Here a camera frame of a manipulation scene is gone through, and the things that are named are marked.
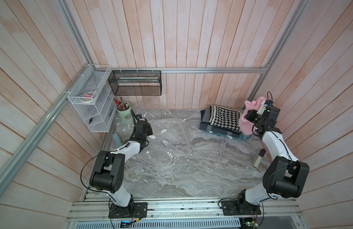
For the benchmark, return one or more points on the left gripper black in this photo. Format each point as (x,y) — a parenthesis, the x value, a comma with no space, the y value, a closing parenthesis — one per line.
(148,128)

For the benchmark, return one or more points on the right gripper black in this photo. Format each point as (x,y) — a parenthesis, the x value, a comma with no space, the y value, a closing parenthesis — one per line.
(251,113)

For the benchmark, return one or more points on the pink fleece cloth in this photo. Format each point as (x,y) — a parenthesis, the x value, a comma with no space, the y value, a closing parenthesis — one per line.
(245,125)

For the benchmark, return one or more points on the clear plastic vacuum bag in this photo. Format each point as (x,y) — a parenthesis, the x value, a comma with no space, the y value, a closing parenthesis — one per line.
(180,161)

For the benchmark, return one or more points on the houndstooth patterned cloth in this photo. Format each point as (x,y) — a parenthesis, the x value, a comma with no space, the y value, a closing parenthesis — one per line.
(225,118)

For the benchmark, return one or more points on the grey navy cloth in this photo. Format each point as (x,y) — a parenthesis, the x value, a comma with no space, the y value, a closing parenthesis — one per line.
(205,125)

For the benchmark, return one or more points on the teal bear print blanket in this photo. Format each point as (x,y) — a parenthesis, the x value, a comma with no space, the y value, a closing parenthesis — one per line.
(245,136)

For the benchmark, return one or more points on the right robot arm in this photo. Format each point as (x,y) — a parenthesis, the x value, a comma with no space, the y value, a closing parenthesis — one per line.
(286,175)

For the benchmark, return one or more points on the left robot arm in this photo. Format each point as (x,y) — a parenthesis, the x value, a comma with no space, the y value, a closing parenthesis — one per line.
(108,172)

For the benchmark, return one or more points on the green pen cup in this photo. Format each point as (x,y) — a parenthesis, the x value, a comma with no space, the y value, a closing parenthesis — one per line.
(124,113)

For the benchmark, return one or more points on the pens in cup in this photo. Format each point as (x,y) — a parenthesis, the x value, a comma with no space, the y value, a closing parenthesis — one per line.
(121,104)

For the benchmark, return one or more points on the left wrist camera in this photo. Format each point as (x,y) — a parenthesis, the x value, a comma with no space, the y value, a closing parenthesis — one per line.
(139,117)

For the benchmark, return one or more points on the black mesh wall basket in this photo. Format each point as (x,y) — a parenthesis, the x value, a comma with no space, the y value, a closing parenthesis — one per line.
(136,83)

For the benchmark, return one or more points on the white wire shelf rack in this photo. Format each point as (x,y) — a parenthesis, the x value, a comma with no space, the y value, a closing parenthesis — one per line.
(93,79)

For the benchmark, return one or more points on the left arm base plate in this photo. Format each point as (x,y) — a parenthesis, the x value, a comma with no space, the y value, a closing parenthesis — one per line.
(134,210)

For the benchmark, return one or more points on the aluminium rail base frame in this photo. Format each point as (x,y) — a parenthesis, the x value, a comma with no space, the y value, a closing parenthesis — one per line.
(184,213)

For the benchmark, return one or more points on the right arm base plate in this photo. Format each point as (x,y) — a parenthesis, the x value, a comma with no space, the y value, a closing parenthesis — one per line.
(234,207)

